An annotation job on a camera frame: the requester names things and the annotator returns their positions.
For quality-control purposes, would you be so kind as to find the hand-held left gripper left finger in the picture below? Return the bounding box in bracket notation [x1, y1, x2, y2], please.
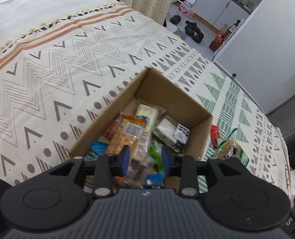
[48, 144, 131, 198]

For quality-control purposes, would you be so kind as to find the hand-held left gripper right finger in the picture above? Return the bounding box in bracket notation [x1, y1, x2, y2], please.
[161, 145, 240, 198]

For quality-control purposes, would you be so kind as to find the purple bread packet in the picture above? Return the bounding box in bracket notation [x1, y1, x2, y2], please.
[128, 159, 150, 187]

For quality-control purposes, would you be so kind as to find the orange cracker packet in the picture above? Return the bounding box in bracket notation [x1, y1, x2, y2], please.
[105, 113, 148, 155]

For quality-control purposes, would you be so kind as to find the clear packet of brown snacks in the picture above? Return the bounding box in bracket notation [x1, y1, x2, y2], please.
[113, 176, 143, 188]

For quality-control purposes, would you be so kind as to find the black and white snack packet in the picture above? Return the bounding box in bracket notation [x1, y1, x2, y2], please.
[154, 116, 191, 152]

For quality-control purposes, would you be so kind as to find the blue triangular snack packet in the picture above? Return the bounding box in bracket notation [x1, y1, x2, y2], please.
[84, 141, 109, 161]

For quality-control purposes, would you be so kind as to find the long cream snack packet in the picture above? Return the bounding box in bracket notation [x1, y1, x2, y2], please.
[129, 104, 160, 163]

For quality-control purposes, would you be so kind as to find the cardboard box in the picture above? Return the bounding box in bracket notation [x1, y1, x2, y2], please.
[68, 67, 214, 190]

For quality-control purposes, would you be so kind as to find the green foil snack packet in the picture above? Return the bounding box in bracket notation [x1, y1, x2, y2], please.
[149, 141, 164, 172]

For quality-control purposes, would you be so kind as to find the orange snack packet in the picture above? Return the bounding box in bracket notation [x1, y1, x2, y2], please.
[104, 116, 122, 140]

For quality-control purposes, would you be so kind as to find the red snack bar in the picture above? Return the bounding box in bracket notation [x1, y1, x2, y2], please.
[210, 124, 221, 148]

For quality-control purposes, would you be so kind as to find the green cake packet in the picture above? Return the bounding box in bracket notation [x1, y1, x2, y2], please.
[215, 128, 250, 167]

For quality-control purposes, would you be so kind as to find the patterned tablecloth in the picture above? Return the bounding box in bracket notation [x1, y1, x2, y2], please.
[0, 1, 293, 195]

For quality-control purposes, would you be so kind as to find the black shoe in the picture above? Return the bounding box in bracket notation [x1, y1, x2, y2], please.
[184, 21, 200, 34]
[192, 32, 205, 43]

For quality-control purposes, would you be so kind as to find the red drink bottle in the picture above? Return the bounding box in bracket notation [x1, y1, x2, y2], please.
[209, 31, 226, 51]

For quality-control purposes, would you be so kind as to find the white refrigerator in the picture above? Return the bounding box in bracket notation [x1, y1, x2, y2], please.
[212, 0, 295, 115]

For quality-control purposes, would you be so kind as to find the pack of water bottles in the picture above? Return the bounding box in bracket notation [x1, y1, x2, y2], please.
[179, 1, 195, 18]

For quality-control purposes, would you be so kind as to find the white low cabinet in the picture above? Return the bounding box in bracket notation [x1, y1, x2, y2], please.
[193, 0, 252, 30]

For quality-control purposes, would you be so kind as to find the white bed sheet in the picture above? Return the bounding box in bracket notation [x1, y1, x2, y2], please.
[0, 0, 125, 58]

